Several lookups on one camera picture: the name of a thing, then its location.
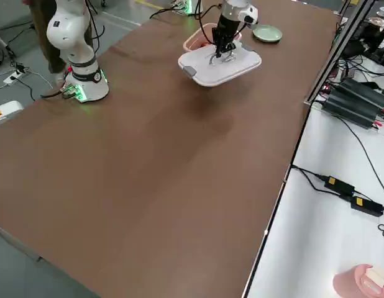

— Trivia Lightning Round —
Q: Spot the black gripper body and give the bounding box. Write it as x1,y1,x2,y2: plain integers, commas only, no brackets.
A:
212,14,242,41

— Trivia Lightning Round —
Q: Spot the white box lid with handle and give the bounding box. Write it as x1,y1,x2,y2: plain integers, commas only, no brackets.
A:
178,43,263,88

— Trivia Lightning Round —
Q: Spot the pink storage box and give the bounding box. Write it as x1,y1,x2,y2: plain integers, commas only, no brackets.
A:
183,23,243,53

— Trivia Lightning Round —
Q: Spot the green plate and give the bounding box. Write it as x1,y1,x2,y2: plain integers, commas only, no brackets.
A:
252,24,284,45

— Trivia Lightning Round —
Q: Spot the black finned power supply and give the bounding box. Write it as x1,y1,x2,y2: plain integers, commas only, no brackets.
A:
321,92,384,130
338,77,384,108

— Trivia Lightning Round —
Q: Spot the bowl of snacks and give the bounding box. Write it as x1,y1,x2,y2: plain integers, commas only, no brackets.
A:
367,17,384,31

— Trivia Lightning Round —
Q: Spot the black monitor stand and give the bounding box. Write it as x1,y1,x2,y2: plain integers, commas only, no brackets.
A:
362,29,384,68

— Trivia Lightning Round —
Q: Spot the black adapter with yellow label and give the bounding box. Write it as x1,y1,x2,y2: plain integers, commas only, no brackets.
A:
323,175,356,196
350,195,384,217

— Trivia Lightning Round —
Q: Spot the white power strip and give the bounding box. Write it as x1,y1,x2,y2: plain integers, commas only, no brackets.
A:
3,71,27,86

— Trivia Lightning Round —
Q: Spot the white cabinet with yellow label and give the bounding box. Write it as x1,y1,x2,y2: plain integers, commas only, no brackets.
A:
0,100,24,129

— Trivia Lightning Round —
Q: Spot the pink round container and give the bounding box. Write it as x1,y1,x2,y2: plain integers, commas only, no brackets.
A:
332,263,384,298

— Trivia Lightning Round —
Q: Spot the aluminium frame post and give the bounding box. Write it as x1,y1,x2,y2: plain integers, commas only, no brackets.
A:
333,0,351,17
303,0,377,106

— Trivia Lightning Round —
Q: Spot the black cable bundle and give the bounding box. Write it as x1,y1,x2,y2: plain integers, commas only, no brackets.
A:
334,57,384,91

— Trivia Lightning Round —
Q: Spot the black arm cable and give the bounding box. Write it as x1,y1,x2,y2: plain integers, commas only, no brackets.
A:
85,0,106,60

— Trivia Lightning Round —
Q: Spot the long black cable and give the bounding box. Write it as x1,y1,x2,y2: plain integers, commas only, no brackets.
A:
333,114,384,199

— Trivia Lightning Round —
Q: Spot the black adapter cable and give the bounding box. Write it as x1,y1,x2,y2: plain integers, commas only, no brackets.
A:
290,165,328,191

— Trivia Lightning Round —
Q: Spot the black base cable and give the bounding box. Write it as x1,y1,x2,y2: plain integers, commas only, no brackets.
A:
40,89,71,100

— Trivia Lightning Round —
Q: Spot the white floor cable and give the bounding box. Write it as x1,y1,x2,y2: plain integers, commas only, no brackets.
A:
24,70,56,91

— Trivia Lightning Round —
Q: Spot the black floor cable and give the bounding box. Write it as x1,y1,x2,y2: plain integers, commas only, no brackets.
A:
10,60,36,102

